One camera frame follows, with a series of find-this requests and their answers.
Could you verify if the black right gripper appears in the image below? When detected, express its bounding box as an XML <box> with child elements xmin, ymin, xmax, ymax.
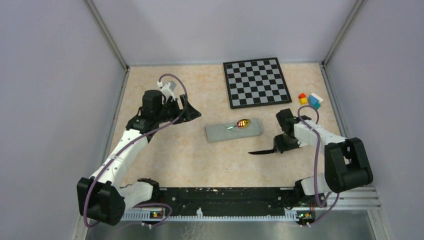
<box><xmin>274</xmin><ymin>133</ymin><xmax>302</xmax><ymax>154</ymax></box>

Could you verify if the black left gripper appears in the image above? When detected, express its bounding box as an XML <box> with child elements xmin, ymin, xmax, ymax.
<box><xmin>155</xmin><ymin>94</ymin><xmax>201</xmax><ymax>125</ymax></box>

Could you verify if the dark purple knife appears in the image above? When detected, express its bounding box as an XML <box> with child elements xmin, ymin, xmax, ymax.
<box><xmin>248</xmin><ymin>149</ymin><xmax>276</xmax><ymax>155</ymax></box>

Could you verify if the grey cloth napkin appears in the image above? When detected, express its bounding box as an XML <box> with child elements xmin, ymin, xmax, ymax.
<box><xmin>205</xmin><ymin>118</ymin><xmax>264</xmax><ymax>143</ymax></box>

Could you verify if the iridescent metal spoon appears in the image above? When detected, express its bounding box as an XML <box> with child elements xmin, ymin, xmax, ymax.
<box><xmin>227</xmin><ymin>118</ymin><xmax>251</xmax><ymax>130</ymax></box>

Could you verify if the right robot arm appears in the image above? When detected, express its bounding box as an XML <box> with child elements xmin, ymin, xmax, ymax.
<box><xmin>274</xmin><ymin>108</ymin><xmax>374</xmax><ymax>206</ymax></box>

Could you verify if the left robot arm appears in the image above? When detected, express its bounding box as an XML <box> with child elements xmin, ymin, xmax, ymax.
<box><xmin>76</xmin><ymin>90</ymin><xmax>202</xmax><ymax>228</ymax></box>

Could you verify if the yellow wooden block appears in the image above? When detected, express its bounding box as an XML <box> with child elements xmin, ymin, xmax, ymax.
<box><xmin>299</xmin><ymin>97</ymin><xmax>309</xmax><ymax>105</ymax></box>

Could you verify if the teal wooden block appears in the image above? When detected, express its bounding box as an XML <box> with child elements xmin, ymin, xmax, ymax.
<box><xmin>313</xmin><ymin>102</ymin><xmax>321</xmax><ymax>110</ymax></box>

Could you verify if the blue wooden block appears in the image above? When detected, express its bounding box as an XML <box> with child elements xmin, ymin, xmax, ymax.
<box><xmin>308</xmin><ymin>95</ymin><xmax>318</xmax><ymax>108</ymax></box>

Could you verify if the white wooden block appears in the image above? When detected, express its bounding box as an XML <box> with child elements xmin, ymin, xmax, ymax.
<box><xmin>311</xmin><ymin>93</ymin><xmax>324</xmax><ymax>103</ymax></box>

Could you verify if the black and grey chessboard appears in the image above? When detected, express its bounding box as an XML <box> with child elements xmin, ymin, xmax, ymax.
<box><xmin>222</xmin><ymin>57</ymin><xmax>292</xmax><ymax>109</ymax></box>

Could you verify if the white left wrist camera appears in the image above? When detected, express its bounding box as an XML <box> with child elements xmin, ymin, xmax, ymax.
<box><xmin>157</xmin><ymin>80</ymin><xmax>177</xmax><ymax>102</ymax></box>

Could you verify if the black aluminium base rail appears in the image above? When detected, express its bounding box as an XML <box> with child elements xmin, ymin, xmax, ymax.
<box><xmin>79</xmin><ymin>187</ymin><xmax>379</xmax><ymax>229</ymax></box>

